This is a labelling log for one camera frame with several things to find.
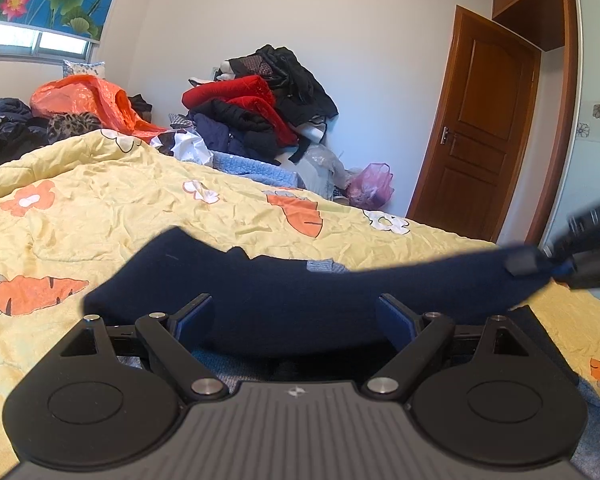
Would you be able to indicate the red garment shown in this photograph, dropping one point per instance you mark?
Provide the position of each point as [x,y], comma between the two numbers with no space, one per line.
[230,91]

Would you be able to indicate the purple plastic bag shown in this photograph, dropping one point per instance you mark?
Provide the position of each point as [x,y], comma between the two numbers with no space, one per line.
[372,185]

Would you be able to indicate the window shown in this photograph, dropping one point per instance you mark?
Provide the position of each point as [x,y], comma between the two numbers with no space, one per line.
[35,42]

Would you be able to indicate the leopard print cloth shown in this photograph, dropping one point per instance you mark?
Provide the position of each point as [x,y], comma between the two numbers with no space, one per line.
[72,125]

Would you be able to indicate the dark padded jacket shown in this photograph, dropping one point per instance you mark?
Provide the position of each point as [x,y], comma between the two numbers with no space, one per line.
[5,130]

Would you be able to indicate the navy jacket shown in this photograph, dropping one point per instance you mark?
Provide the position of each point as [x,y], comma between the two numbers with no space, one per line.
[220,132]

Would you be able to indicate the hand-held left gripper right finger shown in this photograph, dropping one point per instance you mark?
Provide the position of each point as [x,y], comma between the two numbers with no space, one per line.
[395,317]

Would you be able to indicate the orange plastic bag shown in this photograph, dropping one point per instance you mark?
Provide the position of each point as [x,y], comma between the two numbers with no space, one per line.
[80,97]

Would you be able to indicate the light blue quilted cloth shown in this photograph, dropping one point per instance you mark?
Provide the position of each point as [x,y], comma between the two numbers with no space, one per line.
[260,172]

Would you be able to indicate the wooden wardrobe with sliding doors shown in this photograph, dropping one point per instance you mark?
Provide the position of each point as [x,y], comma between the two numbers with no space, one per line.
[595,85]

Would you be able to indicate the yellow carrot print blanket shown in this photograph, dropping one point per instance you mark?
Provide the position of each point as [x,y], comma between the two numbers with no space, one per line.
[105,200]

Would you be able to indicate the wooden door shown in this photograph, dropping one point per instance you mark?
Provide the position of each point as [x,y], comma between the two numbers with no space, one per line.
[485,125]

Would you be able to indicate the black cloth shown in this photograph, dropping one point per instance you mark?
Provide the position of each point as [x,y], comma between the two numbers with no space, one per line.
[140,105]

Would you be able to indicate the navy blue garment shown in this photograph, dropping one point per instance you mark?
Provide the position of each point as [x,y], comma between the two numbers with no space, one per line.
[280,290]

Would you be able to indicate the clear plastic bag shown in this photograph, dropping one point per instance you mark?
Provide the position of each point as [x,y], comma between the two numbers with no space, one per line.
[322,165]

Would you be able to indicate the floral pillow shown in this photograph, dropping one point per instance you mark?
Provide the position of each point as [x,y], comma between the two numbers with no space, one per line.
[82,69]

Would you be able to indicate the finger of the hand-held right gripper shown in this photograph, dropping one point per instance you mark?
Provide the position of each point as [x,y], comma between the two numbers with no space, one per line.
[525,260]

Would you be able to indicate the grey knitted garment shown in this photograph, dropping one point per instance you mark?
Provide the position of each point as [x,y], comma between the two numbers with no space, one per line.
[225,366]

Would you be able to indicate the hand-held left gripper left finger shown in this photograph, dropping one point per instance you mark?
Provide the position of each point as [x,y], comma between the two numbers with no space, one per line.
[195,317]

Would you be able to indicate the white crumpled plastic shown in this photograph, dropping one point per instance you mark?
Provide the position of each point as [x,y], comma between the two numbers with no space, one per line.
[190,147]

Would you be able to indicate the pile of black clothes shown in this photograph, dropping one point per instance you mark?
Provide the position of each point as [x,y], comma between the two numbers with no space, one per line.
[292,80]

